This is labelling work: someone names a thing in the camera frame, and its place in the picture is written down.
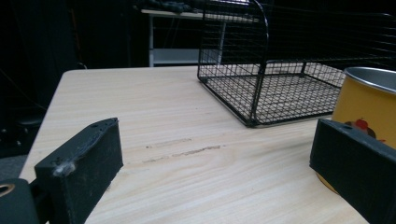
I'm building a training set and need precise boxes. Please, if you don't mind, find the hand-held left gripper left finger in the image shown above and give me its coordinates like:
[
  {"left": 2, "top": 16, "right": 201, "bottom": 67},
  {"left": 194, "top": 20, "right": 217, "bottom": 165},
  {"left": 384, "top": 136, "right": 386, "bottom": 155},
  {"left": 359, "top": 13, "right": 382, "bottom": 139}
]
[{"left": 34, "top": 117, "right": 124, "bottom": 224}]

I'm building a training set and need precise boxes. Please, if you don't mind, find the dark office chair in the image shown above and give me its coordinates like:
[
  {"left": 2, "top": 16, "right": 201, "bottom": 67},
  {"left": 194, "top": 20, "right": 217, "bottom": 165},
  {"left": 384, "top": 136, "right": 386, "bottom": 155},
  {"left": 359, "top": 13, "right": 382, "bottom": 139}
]
[{"left": 0, "top": 106, "right": 45, "bottom": 158}]

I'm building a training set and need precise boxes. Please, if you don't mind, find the black wire mesh rack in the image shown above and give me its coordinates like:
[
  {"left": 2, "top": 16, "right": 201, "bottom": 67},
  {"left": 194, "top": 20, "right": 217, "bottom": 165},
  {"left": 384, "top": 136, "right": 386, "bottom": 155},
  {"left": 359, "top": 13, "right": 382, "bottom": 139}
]
[{"left": 197, "top": 0, "right": 396, "bottom": 128}]

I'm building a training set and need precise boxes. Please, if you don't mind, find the yellow metal cup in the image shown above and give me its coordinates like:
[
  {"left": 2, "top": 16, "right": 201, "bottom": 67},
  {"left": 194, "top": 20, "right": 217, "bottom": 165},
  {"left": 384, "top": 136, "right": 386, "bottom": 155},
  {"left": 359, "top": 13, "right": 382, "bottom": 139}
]
[{"left": 316, "top": 66, "right": 396, "bottom": 196}]

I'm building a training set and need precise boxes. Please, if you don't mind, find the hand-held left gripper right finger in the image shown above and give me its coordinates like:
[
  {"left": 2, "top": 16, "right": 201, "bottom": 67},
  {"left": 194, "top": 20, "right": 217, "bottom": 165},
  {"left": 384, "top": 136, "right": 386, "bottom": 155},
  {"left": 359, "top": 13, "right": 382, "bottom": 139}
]
[{"left": 309, "top": 119, "right": 396, "bottom": 224}]

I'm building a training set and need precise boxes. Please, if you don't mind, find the white metal shelf table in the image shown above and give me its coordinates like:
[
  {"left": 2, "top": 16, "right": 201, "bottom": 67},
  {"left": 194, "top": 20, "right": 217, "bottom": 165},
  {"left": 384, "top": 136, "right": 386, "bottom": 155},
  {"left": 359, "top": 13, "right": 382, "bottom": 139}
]
[{"left": 140, "top": 8, "right": 260, "bottom": 68}]

